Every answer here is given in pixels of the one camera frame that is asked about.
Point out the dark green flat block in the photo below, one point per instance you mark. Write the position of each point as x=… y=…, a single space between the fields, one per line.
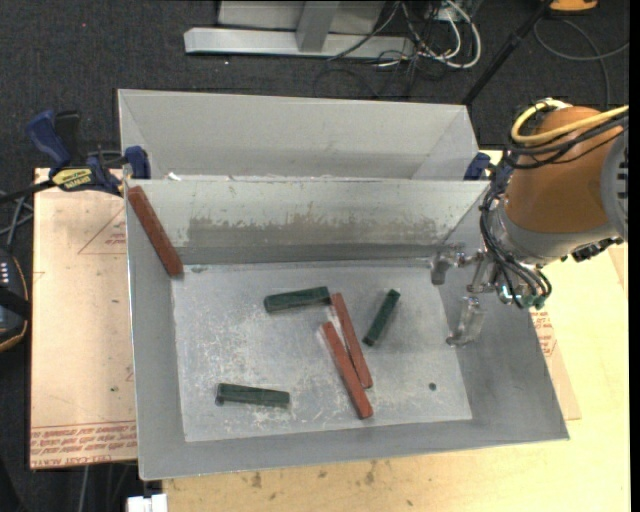
x=252 y=396
x=381 y=318
x=297 y=299

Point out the red-brown flat block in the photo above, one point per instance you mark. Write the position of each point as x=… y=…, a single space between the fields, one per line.
x=156 y=232
x=352 y=340
x=347 y=372

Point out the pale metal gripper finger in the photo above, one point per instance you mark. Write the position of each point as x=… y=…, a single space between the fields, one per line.
x=441 y=267
x=467 y=320

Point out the grey metal bin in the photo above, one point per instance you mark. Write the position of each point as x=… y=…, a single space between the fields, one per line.
x=310 y=350

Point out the black cylinder on white bracket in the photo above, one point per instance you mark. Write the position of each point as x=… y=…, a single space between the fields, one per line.
x=592 y=251

